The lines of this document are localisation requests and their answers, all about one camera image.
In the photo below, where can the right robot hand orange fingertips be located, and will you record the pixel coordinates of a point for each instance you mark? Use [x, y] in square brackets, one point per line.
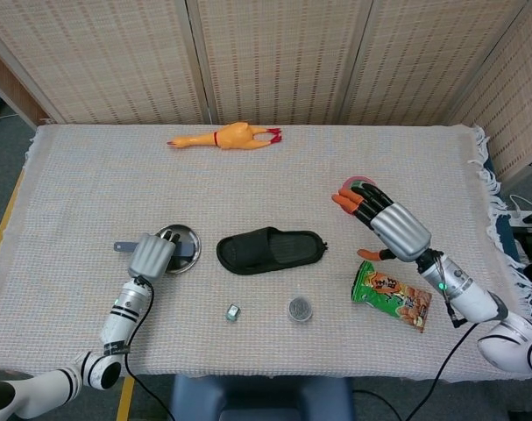
[399, 230]

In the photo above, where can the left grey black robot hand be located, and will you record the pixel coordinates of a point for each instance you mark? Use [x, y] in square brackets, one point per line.
[151, 259]

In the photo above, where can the black rubber slipper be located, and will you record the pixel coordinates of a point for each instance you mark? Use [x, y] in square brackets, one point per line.
[248, 259]

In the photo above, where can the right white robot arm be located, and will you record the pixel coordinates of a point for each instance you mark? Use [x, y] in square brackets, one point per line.
[471, 298]

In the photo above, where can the blue padded robot base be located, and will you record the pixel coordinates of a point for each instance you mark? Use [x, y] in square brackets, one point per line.
[257, 401]

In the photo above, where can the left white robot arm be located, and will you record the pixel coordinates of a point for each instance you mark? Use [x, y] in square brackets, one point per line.
[118, 322]

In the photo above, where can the round stainless steel plate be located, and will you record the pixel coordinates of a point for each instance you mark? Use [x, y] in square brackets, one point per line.
[191, 239]

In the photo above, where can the red tape roll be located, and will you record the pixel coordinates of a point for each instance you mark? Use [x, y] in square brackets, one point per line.
[355, 180]

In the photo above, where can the green orange snack bag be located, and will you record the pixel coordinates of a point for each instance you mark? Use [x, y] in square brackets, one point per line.
[392, 300]

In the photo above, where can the white power strip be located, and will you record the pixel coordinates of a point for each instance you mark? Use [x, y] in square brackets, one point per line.
[523, 216]

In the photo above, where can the small round metal tin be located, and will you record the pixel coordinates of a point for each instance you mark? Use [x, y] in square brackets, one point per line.
[299, 309]

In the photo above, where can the white woven fringed tablecloth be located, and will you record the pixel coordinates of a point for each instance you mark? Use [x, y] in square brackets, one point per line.
[265, 188]

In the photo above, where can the yellow rubber chicken toy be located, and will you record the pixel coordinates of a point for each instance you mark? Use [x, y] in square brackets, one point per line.
[230, 137]

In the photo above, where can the beige woven folding screen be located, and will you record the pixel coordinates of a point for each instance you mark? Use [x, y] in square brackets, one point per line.
[283, 57]

